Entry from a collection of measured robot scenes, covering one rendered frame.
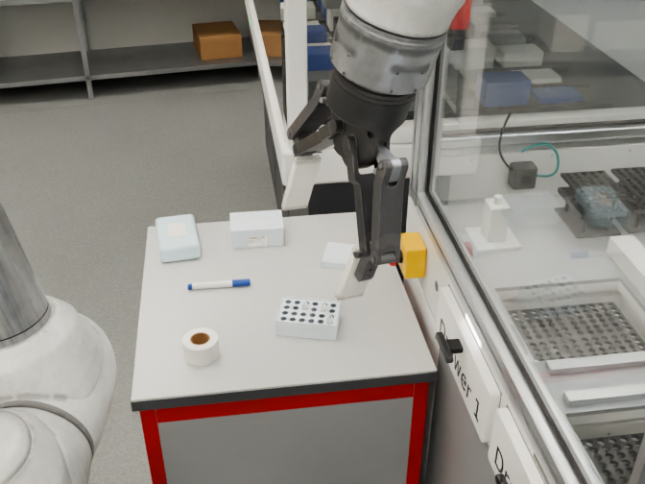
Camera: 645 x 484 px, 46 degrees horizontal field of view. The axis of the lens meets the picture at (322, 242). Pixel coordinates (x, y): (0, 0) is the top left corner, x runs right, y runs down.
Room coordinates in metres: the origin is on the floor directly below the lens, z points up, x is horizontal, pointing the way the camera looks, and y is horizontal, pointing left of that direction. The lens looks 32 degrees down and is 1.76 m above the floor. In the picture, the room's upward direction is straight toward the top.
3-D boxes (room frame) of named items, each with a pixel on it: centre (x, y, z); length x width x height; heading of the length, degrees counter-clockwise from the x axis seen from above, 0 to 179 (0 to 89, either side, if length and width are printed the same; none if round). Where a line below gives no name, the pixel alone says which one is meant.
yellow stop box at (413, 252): (1.33, -0.18, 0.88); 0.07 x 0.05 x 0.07; 8
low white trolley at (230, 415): (1.37, 0.11, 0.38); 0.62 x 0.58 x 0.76; 8
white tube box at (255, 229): (1.58, 0.16, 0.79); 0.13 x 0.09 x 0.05; 97
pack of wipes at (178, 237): (1.55, 0.35, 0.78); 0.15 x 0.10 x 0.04; 14
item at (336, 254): (1.49, -0.07, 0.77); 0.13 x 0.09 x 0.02; 80
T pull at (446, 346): (1.00, -0.22, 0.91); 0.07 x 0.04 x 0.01; 8
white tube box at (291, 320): (1.24, 0.03, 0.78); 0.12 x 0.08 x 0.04; 82
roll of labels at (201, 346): (1.15, 0.24, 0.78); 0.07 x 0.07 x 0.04
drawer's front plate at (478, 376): (1.01, -0.25, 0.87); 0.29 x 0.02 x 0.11; 8
